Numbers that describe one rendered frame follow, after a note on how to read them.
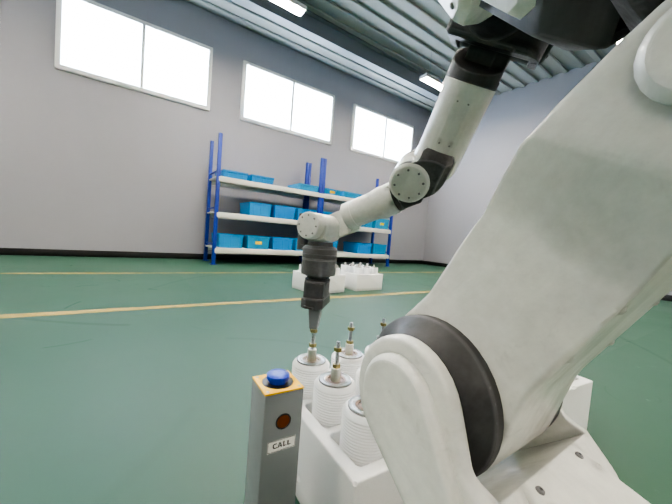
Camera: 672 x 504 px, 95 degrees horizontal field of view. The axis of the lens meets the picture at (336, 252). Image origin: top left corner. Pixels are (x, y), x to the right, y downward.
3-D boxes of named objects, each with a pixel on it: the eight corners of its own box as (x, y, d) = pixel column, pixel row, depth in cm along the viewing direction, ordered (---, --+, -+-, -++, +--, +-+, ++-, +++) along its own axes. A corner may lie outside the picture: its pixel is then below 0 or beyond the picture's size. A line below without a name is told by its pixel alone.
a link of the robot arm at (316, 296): (305, 297, 86) (308, 255, 86) (339, 301, 84) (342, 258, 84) (290, 307, 74) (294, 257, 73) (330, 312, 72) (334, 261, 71)
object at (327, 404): (349, 475, 66) (356, 393, 65) (305, 470, 66) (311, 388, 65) (349, 444, 75) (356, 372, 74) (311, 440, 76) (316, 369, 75)
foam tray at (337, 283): (344, 292, 319) (345, 274, 318) (314, 294, 293) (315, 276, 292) (320, 285, 348) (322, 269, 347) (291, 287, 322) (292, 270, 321)
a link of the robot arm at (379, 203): (367, 218, 78) (443, 189, 69) (356, 236, 70) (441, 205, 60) (348, 180, 75) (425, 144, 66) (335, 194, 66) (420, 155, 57)
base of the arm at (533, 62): (526, 93, 52) (561, 27, 51) (555, 42, 40) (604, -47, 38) (442, 66, 56) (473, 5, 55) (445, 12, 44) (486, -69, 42)
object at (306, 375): (281, 422, 82) (286, 356, 81) (313, 413, 88) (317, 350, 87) (298, 444, 74) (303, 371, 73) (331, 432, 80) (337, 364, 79)
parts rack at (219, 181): (390, 266, 665) (398, 176, 655) (210, 264, 457) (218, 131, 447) (370, 263, 718) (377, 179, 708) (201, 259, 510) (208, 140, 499)
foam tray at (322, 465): (485, 497, 71) (493, 422, 70) (345, 588, 51) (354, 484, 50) (377, 409, 104) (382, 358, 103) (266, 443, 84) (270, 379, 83)
